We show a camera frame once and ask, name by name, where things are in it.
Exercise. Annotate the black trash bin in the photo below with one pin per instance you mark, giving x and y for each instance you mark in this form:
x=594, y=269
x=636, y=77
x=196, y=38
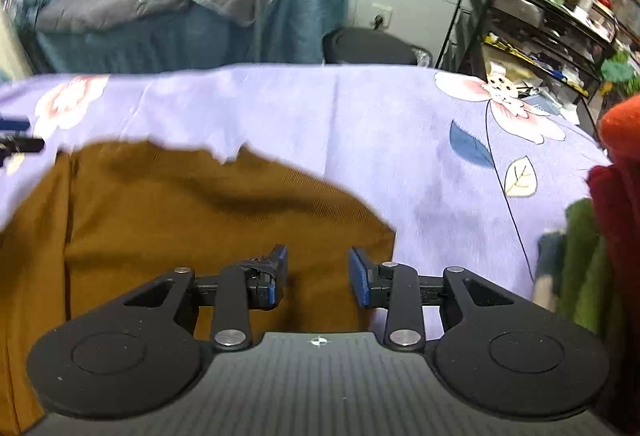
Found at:
x=370, y=47

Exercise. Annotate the dark blue cloth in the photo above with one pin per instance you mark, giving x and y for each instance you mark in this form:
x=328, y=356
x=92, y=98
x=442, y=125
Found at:
x=549, y=256

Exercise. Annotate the red cloth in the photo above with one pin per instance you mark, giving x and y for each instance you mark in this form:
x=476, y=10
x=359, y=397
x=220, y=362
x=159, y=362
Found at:
x=620, y=241

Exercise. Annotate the blue grey clothes pile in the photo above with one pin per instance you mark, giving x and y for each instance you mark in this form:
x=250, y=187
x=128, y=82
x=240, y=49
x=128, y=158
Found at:
x=165, y=36

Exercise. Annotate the white wall outlet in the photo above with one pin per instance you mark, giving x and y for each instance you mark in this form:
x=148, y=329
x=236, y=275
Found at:
x=381, y=15

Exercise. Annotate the orange cloth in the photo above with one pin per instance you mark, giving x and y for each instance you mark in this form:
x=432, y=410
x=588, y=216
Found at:
x=625, y=126

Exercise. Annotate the brown shirt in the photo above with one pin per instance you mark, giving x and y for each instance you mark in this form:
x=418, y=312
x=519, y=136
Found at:
x=175, y=216

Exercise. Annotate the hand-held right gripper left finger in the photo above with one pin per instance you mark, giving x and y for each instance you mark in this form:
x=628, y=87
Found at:
x=276, y=281

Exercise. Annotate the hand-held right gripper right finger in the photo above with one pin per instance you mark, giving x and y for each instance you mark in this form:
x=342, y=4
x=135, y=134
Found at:
x=357, y=278

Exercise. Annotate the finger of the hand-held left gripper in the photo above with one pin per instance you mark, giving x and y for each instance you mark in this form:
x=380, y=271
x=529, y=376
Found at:
x=11, y=122
x=22, y=145

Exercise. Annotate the purple floral bed sheet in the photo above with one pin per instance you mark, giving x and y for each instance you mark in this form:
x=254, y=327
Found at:
x=375, y=126

